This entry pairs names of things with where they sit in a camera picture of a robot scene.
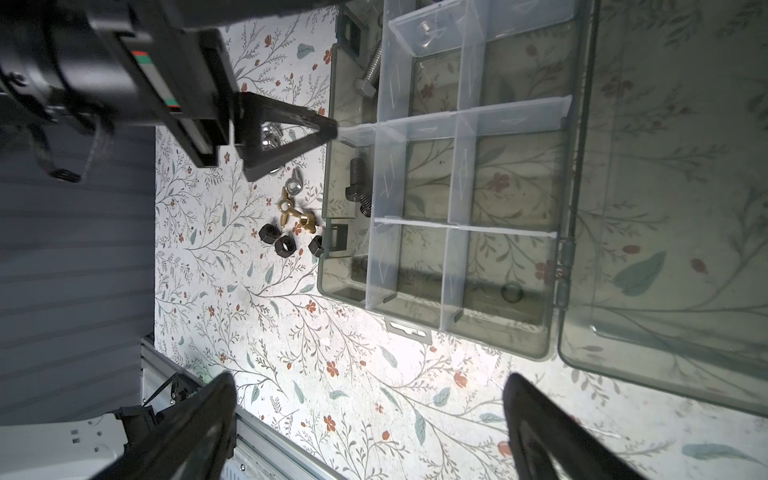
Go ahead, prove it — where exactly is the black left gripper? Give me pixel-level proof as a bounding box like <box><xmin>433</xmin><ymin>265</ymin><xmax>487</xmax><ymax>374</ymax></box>
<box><xmin>1</xmin><ymin>1</ymin><xmax>338</xmax><ymax>182</ymax></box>

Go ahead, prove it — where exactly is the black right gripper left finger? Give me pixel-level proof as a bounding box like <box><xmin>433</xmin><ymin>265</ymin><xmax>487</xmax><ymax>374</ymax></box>
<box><xmin>94</xmin><ymin>372</ymin><xmax>237</xmax><ymax>479</ymax></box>

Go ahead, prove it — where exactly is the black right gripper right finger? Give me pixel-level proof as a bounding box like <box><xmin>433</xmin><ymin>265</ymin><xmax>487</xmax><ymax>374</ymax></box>
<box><xmin>503</xmin><ymin>373</ymin><xmax>643</xmax><ymax>479</ymax></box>

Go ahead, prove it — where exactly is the silver flange nut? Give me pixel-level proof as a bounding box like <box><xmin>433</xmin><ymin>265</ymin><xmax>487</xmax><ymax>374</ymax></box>
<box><xmin>261</xmin><ymin>122</ymin><xmax>283</xmax><ymax>150</ymax></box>

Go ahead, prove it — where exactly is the silver wing nut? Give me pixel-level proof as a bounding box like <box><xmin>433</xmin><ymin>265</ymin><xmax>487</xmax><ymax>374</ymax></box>
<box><xmin>284</xmin><ymin>168</ymin><xmax>304</xmax><ymax>197</ymax></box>

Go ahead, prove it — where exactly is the brass wing nut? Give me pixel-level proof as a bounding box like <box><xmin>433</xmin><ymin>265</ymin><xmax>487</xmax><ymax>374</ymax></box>
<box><xmin>292</xmin><ymin>210</ymin><xmax>317</xmax><ymax>234</ymax></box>
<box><xmin>277</xmin><ymin>187</ymin><xmax>302</xmax><ymax>227</ymax></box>

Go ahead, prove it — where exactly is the black hex bolt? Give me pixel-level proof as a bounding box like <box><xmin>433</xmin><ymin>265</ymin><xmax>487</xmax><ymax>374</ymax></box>
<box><xmin>345</xmin><ymin>157</ymin><xmax>368</xmax><ymax>202</ymax></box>
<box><xmin>358</xmin><ymin>189</ymin><xmax>372</xmax><ymax>218</ymax></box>

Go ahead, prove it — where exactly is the small black nut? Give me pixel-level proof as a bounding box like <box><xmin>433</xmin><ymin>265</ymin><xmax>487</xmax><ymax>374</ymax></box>
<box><xmin>258</xmin><ymin>224</ymin><xmax>281</xmax><ymax>245</ymax></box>
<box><xmin>308</xmin><ymin>235</ymin><xmax>325</xmax><ymax>258</ymax></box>
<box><xmin>274</xmin><ymin>235</ymin><xmax>297</xmax><ymax>258</ymax></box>

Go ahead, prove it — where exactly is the translucent green organizer box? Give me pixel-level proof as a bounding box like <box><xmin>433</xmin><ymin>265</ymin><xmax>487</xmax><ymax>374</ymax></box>
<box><xmin>318</xmin><ymin>1</ymin><xmax>767</xmax><ymax>416</ymax></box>

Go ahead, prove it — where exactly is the silver hex bolt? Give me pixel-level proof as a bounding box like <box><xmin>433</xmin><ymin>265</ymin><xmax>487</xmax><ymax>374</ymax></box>
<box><xmin>353</xmin><ymin>41</ymin><xmax>383</xmax><ymax>98</ymax></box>

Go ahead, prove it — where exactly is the shiny silver nut pair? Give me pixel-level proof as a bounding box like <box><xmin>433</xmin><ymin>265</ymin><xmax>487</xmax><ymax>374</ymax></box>
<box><xmin>417</xmin><ymin>19</ymin><xmax>446</xmax><ymax>50</ymax></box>

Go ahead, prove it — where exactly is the aluminium front rail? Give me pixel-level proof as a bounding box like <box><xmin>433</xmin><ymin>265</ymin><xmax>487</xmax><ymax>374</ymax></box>
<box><xmin>141</xmin><ymin>337</ymin><xmax>342</xmax><ymax>479</ymax></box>

